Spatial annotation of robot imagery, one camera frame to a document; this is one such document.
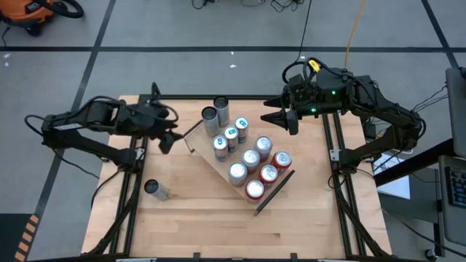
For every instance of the black perforated control box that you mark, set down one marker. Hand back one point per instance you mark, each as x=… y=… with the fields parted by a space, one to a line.
x=373 y=107

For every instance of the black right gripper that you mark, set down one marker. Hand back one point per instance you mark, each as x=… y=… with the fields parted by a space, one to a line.
x=309 y=96

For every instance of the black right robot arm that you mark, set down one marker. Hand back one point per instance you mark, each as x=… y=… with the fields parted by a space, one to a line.
x=393 y=116

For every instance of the silver blue slim can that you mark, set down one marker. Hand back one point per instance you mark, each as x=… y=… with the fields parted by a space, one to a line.
x=231 y=132
x=219 y=142
x=241 y=123

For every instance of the wooden shelf with black legs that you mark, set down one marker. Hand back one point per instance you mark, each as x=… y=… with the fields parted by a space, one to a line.
x=202 y=143

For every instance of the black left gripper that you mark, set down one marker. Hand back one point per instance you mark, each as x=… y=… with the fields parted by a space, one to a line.
x=153 y=122

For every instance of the black table edge clip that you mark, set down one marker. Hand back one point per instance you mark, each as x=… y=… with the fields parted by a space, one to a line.
x=197 y=255

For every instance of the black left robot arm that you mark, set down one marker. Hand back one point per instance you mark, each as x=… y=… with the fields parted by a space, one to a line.
x=73 y=142

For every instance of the orange shop vacuum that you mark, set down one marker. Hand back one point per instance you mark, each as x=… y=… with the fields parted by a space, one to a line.
x=25 y=11

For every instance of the black mat with orange stripes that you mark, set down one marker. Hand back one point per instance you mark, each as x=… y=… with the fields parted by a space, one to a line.
x=11 y=240

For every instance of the black caster wheel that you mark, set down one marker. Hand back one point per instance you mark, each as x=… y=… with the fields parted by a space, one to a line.
x=429 y=253

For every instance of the red Fanta can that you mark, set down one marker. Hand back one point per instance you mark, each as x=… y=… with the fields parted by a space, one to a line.
x=255 y=189
x=268 y=174
x=282 y=160

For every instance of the white Celsius slim can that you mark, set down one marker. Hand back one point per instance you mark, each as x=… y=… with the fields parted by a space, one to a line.
x=221 y=107
x=152 y=186
x=210 y=120

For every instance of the white paper sheet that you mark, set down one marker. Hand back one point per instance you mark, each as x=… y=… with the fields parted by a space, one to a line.
x=395 y=185

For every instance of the black diagonal beam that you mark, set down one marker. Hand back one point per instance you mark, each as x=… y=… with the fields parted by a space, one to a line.
x=418 y=162

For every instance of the silver red Spindrift can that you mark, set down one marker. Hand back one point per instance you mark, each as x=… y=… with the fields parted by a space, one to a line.
x=250 y=156
x=263 y=143
x=237 y=171

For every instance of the small yellow tag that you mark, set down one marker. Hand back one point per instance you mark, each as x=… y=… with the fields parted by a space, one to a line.
x=314 y=65

